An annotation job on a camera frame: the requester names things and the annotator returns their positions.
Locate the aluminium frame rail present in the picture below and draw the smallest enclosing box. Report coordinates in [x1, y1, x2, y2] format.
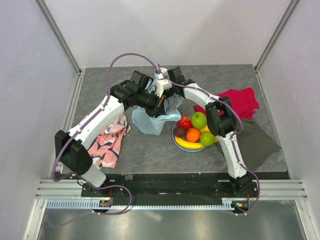
[36, 180, 307, 200]

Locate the dark red fake fruit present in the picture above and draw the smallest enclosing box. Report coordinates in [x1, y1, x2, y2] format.
[173, 126, 188, 138]

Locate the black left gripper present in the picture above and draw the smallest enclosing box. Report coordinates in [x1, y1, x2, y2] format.
[136, 90, 168, 121]

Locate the red fake apple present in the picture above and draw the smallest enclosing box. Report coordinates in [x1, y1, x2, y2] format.
[177, 115, 193, 130]

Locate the olive green cloth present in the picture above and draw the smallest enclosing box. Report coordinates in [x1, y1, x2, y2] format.
[236, 119, 282, 171]

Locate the green fake pear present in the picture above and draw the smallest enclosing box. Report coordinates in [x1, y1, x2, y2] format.
[199, 131, 219, 147]

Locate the yellow fake mango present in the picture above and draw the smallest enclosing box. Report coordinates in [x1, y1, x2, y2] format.
[200, 125, 210, 133]

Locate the pink navy patterned cloth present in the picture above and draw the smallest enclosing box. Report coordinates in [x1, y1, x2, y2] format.
[88, 113, 131, 169]

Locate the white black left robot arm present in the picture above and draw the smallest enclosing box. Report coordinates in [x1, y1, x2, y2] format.
[54, 67, 171, 197]

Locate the red cloth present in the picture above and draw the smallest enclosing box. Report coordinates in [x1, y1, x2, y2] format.
[193, 87, 260, 121]

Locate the right aluminium corner post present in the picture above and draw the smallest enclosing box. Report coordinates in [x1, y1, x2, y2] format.
[254, 0, 300, 74]

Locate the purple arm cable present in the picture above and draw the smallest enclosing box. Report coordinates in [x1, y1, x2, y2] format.
[46, 52, 163, 227]
[157, 63, 262, 216]

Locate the light blue plate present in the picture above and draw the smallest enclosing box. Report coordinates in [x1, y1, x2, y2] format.
[171, 122, 206, 153]

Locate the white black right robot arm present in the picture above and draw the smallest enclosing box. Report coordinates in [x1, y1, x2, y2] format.
[165, 67, 251, 197]

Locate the aluminium corner post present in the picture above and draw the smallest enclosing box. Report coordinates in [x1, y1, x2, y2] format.
[254, 0, 300, 74]
[34, 0, 82, 75]

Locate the slotted grey cable duct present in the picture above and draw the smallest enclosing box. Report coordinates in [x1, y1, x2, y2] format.
[46, 199, 249, 211]

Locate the fake orange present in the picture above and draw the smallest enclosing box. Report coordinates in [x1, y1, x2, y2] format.
[185, 127, 201, 143]

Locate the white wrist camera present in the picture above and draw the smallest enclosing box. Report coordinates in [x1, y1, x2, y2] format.
[154, 79, 172, 98]
[157, 66, 169, 80]

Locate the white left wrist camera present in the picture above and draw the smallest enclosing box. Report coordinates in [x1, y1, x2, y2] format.
[154, 79, 172, 98]

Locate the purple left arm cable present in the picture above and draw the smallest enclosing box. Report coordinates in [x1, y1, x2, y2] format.
[46, 52, 163, 227]

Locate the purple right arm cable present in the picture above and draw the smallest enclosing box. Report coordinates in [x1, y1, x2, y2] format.
[157, 63, 262, 216]

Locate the yellow fake banana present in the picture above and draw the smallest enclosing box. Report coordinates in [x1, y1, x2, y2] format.
[174, 136, 205, 150]

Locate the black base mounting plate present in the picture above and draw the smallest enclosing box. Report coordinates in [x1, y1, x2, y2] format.
[81, 172, 259, 198]

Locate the left aluminium corner post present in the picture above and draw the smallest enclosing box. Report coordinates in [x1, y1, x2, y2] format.
[34, 0, 82, 75]

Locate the green fake lime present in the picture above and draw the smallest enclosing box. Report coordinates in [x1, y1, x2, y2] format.
[191, 112, 207, 130]

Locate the translucent light blue plastic bag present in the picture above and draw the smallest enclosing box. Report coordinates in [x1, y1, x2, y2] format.
[130, 73, 183, 135]

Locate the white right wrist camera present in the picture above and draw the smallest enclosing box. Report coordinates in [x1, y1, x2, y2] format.
[157, 66, 169, 80]

